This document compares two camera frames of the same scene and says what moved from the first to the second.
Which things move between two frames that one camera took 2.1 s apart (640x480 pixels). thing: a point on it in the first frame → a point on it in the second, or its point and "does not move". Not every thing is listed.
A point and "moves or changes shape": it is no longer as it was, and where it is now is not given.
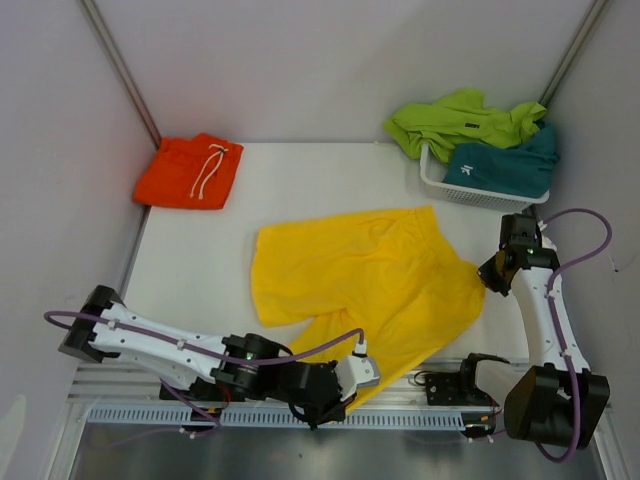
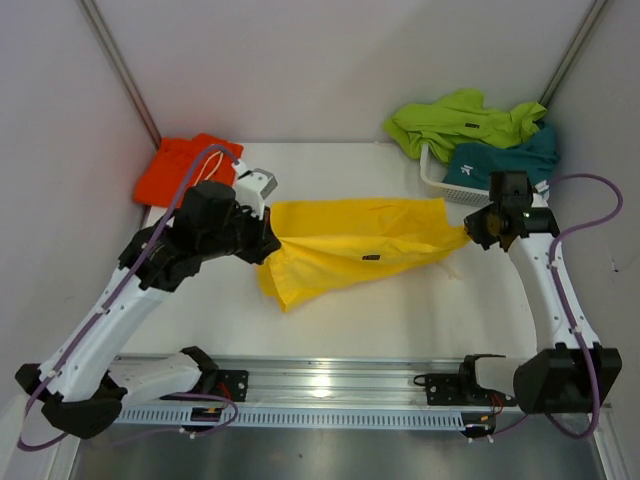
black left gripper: x=332 y=413 → x=264 y=240
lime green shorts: x=460 y=116 does not move
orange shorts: x=198 y=173 does not move
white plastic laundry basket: x=432 y=174 does not move
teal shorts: x=525 y=170 does not move
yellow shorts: x=395 y=277 moves or changes shape
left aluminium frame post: x=93 y=13 does not move
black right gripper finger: x=490 y=272 → x=480 y=226
